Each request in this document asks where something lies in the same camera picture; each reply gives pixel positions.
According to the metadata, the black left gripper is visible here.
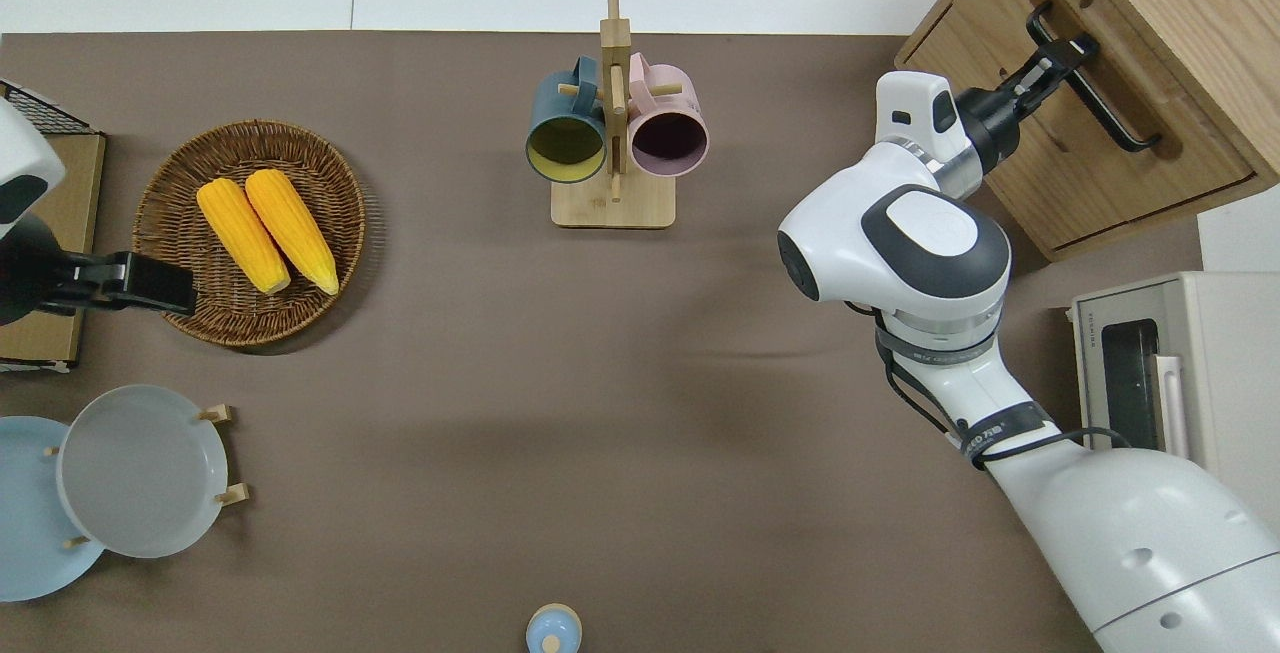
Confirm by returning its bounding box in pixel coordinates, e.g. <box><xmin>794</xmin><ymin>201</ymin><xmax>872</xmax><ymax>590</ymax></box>
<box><xmin>0</xmin><ymin>215</ymin><xmax>197</xmax><ymax>326</ymax></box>

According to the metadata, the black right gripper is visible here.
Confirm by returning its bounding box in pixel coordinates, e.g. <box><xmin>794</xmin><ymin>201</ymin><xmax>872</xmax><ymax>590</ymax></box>
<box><xmin>955</xmin><ymin>36</ymin><xmax>1101</xmax><ymax>174</ymax></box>

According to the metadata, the black drawer handle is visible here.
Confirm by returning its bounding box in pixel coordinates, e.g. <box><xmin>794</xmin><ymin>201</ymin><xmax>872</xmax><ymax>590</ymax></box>
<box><xmin>1027</xmin><ymin>1</ymin><xmax>1163</xmax><ymax>152</ymax></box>

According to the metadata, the wooden drawer with black handle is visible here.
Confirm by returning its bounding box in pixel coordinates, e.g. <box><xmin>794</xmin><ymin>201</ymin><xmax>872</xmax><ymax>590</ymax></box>
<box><xmin>960</xmin><ymin>0</ymin><xmax>1261</xmax><ymax>234</ymax></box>

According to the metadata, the wooden drawer with slot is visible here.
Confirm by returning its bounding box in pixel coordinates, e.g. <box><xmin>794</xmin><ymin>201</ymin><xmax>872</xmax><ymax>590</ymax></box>
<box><xmin>895</xmin><ymin>0</ymin><xmax>1151</xmax><ymax>262</ymax></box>

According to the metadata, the round wicker basket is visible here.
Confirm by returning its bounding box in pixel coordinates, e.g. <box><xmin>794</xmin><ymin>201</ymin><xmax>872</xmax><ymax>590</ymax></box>
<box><xmin>132</xmin><ymin>120</ymin><xmax>368</xmax><ymax>349</ymax></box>

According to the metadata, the yellow corn cob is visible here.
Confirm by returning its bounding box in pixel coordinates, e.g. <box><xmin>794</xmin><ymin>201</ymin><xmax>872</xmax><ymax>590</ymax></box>
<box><xmin>196</xmin><ymin>178</ymin><xmax>292</xmax><ymax>296</ymax></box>
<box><xmin>245</xmin><ymin>169</ymin><xmax>341</xmax><ymax>296</ymax></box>

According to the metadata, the grey plate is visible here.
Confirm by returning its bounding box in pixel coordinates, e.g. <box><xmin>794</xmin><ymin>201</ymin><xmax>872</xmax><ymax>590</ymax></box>
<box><xmin>55</xmin><ymin>385</ymin><xmax>229</xmax><ymax>560</ymax></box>

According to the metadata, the wooden plate rack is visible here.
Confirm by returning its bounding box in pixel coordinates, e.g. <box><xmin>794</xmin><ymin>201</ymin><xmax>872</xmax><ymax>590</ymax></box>
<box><xmin>43</xmin><ymin>403</ymin><xmax>249</xmax><ymax>550</ymax></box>

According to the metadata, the light blue plate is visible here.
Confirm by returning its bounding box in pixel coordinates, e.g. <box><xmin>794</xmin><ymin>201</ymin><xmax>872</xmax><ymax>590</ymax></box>
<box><xmin>0</xmin><ymin>416</ymin><xmax>106</xmax><ymax>602</ymax></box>

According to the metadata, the brown table mat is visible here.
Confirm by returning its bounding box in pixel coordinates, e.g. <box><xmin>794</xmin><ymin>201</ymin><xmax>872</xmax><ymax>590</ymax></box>
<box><xmin>0</xmin><ymin>31</ymin><xmax>1204</xmax><ymax>653</ymax></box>

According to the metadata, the white toaster oven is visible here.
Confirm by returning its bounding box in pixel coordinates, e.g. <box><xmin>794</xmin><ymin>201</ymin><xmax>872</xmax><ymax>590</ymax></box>
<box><xmin>1068</xmin><ymin>271</ymin><xmax>1280</xmax><ymax>534</ymax></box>

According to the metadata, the pink mug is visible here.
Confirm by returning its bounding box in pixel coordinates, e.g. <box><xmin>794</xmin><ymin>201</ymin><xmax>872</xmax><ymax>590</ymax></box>
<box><xmin>627</xmin><ymin>53</ymin><xmax>710</xmax><ymax>179</ymax></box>

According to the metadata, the blue mug yellow inside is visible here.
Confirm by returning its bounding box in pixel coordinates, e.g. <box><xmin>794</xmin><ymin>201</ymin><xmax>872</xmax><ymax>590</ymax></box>
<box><xmin>526</xmin><ymin>55</ymin><xmax>608</xmax><ymax>184</ymax></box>

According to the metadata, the wooden mug tree stand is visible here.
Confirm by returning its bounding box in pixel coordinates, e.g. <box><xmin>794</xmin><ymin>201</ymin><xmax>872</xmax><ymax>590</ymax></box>
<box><xmin>550</xmin><ymin>0</ymin><xmax>677</xmax><ymax>230</ymax></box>

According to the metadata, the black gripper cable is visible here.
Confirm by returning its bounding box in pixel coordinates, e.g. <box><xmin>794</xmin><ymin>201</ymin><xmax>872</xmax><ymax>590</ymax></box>
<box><xmin>875</xmin><ymin>303</ymin><xmax>1133</xmax><ymax>471</ymax></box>

